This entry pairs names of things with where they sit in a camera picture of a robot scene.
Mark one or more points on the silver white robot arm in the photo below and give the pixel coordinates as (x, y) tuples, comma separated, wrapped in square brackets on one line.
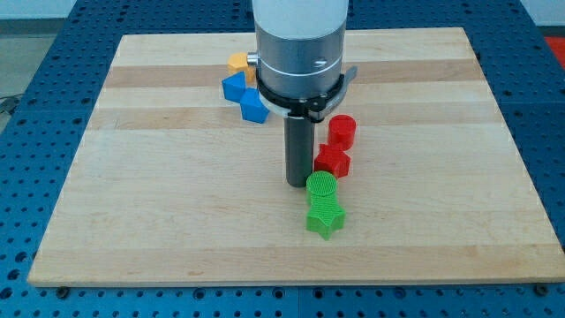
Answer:
[(299, 45)]

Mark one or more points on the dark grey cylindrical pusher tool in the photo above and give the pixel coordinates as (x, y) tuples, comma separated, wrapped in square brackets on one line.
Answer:
[(299, 139)]

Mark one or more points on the red star block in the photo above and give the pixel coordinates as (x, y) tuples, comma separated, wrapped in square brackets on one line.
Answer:
[(333, 160)]

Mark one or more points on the green cylinder block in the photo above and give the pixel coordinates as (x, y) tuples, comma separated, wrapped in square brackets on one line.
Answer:
[(321, 186)]

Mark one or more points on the blue cube block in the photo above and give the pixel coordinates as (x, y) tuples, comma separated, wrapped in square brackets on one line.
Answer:
[(252, 109)]

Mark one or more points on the red cylinder block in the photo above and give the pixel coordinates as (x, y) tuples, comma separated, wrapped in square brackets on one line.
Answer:
[(341, 131)]

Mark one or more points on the green star block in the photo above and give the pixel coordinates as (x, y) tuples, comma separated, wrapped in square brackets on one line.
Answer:
[(325, 215)]

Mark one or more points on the blue triangular block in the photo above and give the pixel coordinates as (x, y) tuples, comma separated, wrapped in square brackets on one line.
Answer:
[(234, 87)]

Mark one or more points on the yellow hexagon block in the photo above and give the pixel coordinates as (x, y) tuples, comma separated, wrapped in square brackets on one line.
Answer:
[(237, 62)]

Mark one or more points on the light wooden board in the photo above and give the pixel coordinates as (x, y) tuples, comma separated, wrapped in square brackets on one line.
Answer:
[(171, 187)]

